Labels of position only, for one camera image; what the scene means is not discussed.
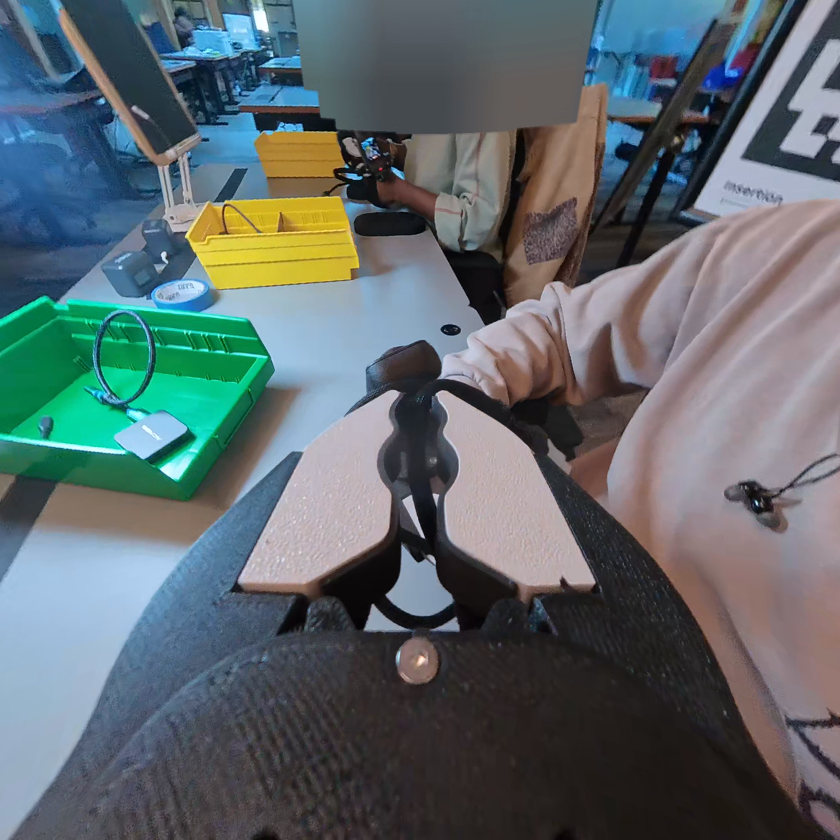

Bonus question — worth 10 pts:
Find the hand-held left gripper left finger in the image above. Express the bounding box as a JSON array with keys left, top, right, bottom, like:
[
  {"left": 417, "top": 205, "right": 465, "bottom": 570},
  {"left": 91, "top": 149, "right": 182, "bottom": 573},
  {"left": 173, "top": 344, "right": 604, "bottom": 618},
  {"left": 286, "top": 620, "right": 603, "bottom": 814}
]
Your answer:
[{"left": 236, "top": 390, "right": 404, "bottom": 618}]

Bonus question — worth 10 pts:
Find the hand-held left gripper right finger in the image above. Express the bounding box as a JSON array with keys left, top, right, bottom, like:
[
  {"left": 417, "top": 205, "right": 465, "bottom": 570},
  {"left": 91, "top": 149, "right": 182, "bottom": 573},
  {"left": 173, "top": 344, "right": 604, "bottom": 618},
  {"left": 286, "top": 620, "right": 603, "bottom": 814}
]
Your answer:
[{"left": 433, "top": 390, "right": 598, "bottom": 630}]

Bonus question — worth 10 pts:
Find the small black adapter box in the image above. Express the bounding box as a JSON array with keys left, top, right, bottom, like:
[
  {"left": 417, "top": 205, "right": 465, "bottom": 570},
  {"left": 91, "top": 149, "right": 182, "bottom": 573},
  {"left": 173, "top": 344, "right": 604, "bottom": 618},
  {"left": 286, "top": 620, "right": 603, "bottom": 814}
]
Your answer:
[{"left": 113, "top": 410, "right": 196, "bottom": 468}]

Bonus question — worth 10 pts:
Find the green plastic bin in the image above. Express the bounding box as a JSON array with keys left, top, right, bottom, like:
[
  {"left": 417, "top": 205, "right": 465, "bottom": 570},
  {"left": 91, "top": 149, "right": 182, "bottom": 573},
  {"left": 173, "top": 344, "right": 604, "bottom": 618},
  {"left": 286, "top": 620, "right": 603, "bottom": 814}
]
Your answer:
[{"left": 0, "top": 295, "right": 275, "bottom": 503}]

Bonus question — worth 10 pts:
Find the person's right forearm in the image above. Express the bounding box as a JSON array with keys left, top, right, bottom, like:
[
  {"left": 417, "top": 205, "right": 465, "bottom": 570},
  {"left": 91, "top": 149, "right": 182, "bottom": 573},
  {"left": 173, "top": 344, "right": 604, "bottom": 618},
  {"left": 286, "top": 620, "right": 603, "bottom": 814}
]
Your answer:
[{"left": 441, "top": 279, "right": 657, "bottom": 408}]

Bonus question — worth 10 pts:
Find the yellow plastic bin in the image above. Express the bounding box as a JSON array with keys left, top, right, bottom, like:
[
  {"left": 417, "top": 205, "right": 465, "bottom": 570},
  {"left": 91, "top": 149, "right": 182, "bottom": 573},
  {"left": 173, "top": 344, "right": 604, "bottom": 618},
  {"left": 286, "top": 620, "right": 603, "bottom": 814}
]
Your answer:
[
  {"left": 185, "top": 196, "right": 361, "bottom": 291},
  {"left": 255, "top": 130, "right": 345, "bottom": 179}
]

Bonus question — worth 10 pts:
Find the blue tape roll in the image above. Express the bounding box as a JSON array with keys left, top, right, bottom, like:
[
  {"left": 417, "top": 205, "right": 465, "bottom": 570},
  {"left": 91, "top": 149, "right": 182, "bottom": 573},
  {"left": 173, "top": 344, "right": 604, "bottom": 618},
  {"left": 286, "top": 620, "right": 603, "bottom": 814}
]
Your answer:
[{"left": 151, "top": 279, "right": 216, "bottom": 311}]

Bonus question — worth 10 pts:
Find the small black device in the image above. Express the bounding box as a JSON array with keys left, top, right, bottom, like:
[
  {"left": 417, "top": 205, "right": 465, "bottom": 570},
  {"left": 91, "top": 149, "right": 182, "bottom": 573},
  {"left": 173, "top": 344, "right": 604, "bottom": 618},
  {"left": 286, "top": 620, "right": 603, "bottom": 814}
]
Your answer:
[
  {"left": 101, "top": 251, "right": 158, "bottom": 299},
  {"left": 141, "top": 220, "right": 178, "bottom": 263}
]

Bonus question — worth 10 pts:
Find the beige adjustable stand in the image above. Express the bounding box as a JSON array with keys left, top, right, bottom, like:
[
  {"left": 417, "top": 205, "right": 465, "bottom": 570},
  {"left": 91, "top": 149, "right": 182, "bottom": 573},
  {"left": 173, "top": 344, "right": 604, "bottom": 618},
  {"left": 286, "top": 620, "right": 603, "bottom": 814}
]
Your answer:
[{"left": 157, "top": 147, "right": 204, "bottom": 227}]

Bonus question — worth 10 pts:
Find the tan jacket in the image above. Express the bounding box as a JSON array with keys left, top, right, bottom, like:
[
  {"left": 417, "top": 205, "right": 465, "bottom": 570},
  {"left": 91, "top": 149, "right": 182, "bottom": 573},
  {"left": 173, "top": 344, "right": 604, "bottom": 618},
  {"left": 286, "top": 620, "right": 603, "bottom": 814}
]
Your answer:
[{"left": 505, "top": 85, "right": 608, "bottom": 306}]

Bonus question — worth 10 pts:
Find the black board wooden rim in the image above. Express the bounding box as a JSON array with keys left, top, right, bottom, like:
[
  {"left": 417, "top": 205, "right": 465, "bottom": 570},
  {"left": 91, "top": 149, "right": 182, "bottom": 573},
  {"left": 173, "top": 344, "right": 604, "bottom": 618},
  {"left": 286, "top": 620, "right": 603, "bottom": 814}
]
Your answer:
[{"left": 58, "top": 0, "right": 203, "bottom": 166}]

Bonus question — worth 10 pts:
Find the hoodie drawstring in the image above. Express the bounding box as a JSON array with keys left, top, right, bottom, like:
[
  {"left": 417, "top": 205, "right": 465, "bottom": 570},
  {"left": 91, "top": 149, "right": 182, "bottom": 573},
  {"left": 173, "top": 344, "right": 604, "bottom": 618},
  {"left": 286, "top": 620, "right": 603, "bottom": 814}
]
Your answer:
[{"left": 724, "top": 453, "right": 840, "bottom": 532}]

